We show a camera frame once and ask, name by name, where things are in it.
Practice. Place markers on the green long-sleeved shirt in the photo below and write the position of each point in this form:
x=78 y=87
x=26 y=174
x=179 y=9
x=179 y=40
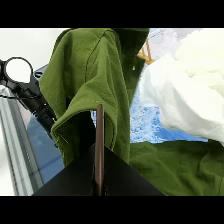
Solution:
x=96 y=76

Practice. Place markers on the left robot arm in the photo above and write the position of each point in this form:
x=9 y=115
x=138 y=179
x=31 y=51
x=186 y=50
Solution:
x=28 y=90

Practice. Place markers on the light wooden clothes hanger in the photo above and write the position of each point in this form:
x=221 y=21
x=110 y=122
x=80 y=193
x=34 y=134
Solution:
x=146 y=55

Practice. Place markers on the white garment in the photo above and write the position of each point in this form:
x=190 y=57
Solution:
x=190 y=90

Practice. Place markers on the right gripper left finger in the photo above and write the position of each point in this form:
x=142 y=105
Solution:
x=71 y=181

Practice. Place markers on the brown clothes hanger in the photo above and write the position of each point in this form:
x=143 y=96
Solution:
x=99 y=146

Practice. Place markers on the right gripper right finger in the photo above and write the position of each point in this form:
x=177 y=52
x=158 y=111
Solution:
x=128 y=180

